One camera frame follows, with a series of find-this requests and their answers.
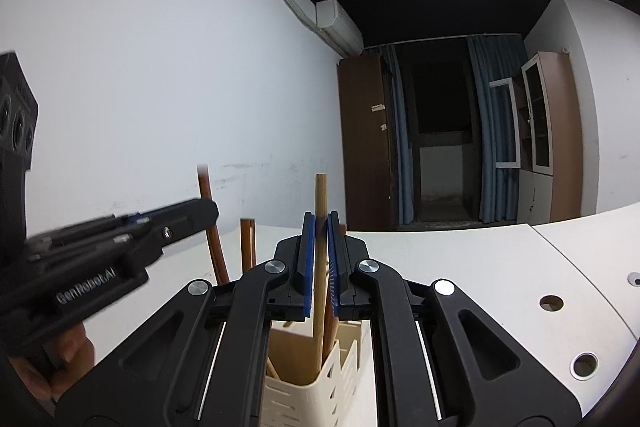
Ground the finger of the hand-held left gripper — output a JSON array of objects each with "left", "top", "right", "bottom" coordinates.
[
  {"left": 25, "top": 211, "right": 151, "bottom": 258},
  {"left": 120, "top": 198, "right": 220, "bottom": 265}
]

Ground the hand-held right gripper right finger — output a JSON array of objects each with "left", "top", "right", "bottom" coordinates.
[{"left": 327, "top": 210, "right": 583, "bottom": 427}]

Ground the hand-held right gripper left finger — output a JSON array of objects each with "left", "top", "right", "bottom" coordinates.
[{"left": 52, "top": 211, "right": 317, "bottom": 427}]

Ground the reddish brown chopstick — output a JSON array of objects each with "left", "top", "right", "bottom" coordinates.
[{"left": 196, "top": 164, "right": 231, "bottom": 285}]

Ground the dark brown chopstick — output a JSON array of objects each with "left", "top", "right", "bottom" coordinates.
[
  {"left": 241, "top": 218, "right": 257, "bottom": 270},
  {"left": 322, "top": 223, "right": 347, "bottom": 360}
]

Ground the light wooden chopstick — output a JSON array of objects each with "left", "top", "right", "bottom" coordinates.
[{"left": 312, "top": 173, "right": 331, "bottom": 378}]

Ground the cream slotted utensil holder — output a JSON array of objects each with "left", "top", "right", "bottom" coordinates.
[{"left": 262, "top": 318, "right": 376, "bottom": 427}]

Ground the person's left hand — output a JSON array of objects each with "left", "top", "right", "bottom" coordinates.
[{"left": 7, "top": 322, "right": 97, "bottom": 415}]

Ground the narrow blue curtain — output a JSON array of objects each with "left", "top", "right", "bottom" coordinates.
[{"left": 382, "top": 44, "right": 416, "bottom": 225}]

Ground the wide blue curtain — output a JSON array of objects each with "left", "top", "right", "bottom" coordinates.
[{"left": 466, "top": 34, "right": 528, "bottom": 224}]

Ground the open white-framed glass door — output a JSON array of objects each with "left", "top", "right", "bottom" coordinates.
[{"left": 489, "top": 77, "right": 523, "bottom": 169}]

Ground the white air conditioner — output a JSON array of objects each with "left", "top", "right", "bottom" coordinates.
[{"left": 315, "top": 0, "right": 364, "bottom": 56}]

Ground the glass-door brown cabinet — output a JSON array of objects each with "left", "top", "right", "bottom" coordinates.
[{"left": 516, "top": 51, "right": 585, "bottom": 225}]

